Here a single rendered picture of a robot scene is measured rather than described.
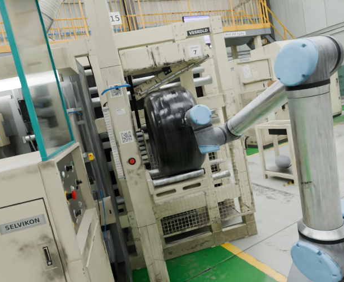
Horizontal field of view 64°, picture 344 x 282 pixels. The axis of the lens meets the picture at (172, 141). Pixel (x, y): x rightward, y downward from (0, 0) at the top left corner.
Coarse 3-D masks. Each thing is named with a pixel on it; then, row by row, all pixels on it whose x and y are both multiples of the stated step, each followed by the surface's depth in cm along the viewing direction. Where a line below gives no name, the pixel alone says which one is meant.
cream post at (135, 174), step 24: (96, 0) 161; (96, 24) 162; (96, 48) 164; (120, 72) 167; (120, 96) 169; (120, 120) 170; (120, 144) 172; (144, 168) 177; (144, 192) 178; (144, 216) 180; (144, 240) 181
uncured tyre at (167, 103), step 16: (160, 96) 166; (176, 96) 165; (192, 96) 169; (144, 112) 193; (160, 112) 158; (176, 112) 158; (160, 128) 156; (176, 128) 157; (160, 144) 158; (176, 144) 158; (192, 144) 160; (160, 160) 164; (176, 160) 162; (192, 160) 166
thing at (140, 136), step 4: (136, 132) 226; (140, 132) 215; (140, 136) 227; (144, 136) 213; (140, 140) 227; (144, 140) 216; (140, 144) 215; (144, 144) 217; (140, 148) 214; (144, 148) 215; (144, 152) 216; (144, 156) 216; (148, 156) 215; (144, 160) 217; (148, 160) 217
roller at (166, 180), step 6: (180, 174) 174; (186, 174) 174; (192, 174) 174; (198, 174) 175; (204, 174) 177; (156, 180) 172; (162, 180) 172; (168, 180) 172; (174, 180) 173; (180, 180) 174; (156, 186) 172
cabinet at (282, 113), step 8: (264, 88) 573; (240, 96) 606; (248, 96) 584; (256, 96) 565; (240, 104) 612; (272, 112) 586; (280, 112) 596; (288, 112) 606; (264, 120) 577; (272, 120) 586; (256, 136) 593; (264, 136) 578; (280, 136) 599; (248, 144) 624; (256, 144) 599; (264, 144) 580; (272, 144) 592
